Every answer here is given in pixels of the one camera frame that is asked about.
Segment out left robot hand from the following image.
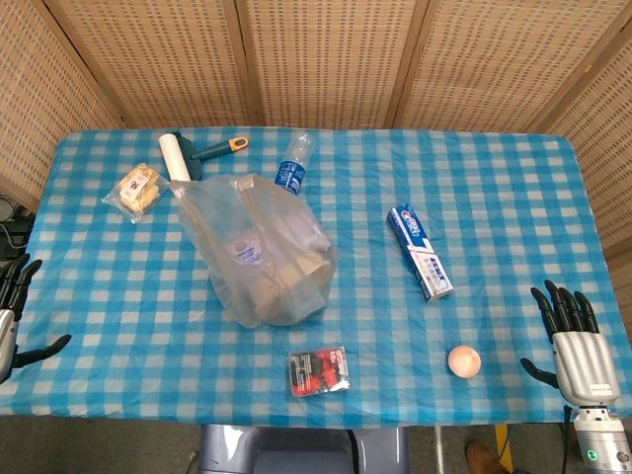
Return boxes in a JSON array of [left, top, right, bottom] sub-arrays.
[[0, 253, 73, 386]]

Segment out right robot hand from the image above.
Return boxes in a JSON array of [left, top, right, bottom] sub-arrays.
[[519, 279, 621, 409]]

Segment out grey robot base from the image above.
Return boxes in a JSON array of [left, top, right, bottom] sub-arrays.
[[197, 424, 412, 474]]

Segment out bagged crackers packet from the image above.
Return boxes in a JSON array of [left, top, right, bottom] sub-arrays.
[[101, 162, 167, 224]]

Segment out translucent plastic bag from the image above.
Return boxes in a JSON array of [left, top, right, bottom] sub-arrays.
[[169, 172, 338, 329]]

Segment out peach coloured ball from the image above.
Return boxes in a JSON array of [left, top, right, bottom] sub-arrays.
[[447, 345, 482, 379]]

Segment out blue white toothpaste box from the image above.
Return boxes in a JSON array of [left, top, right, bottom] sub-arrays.
[[386, 202, 454, 302]]

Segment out red black snack packet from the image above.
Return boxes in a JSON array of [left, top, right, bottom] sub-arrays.
[[288, 347, 353, 398]]

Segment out blue white checkered tablecloth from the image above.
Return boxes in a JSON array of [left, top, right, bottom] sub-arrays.
[[0, 125, 632, 430]]

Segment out plastic bottle with blue label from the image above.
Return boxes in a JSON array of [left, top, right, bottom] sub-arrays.
[[274, 130, 317, 197]]

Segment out woven bamboo folding screen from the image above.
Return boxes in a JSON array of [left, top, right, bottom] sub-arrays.
[[0, 0, 632, 258]]

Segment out black cables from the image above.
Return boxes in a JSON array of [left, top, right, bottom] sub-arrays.
[[0, 195, 34, 261]]

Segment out lint roller with teal handle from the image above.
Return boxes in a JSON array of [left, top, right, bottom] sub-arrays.
[[158, 130, 249, 184]]

